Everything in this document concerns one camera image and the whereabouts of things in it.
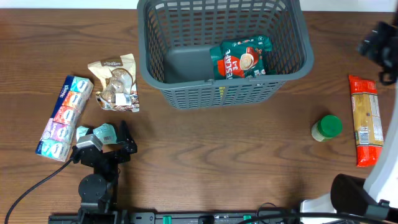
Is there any beige cookie snack bag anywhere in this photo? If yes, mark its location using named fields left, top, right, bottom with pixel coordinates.
left=88, top=54, right=140, bottom=113

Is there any orange spaghetti pasta packet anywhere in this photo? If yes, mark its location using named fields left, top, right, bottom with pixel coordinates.
left=349, top=75, right=384, bottom=167

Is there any green Nescafe coffee bag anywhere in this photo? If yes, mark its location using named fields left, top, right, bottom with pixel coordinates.
left=210, top=35, right=275, bottom=80

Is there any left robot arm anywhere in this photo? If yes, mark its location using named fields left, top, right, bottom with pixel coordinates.
left=71, top=120, right=137, bottom=213

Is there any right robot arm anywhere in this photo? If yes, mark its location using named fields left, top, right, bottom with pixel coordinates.
left=293, top=18, right=397, bottom=223

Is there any teal small wrapped packet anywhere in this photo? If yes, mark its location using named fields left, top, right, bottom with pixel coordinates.
left=76, top=123, right=117, bottom=144

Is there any Kleenex tissue multipack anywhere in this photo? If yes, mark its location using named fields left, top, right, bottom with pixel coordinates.
left=35, top=75, right=93, bottom=162

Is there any green lid spice jar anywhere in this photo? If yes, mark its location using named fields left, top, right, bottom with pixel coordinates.
left=311, top=115, right=343, bottom=142

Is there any grey plastic shopping basket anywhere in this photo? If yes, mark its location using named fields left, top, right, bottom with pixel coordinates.
left=137, top=0, right=314, bottom=109

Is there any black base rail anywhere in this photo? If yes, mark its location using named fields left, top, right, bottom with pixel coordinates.
left=48, top=210, right=386, bottom=224

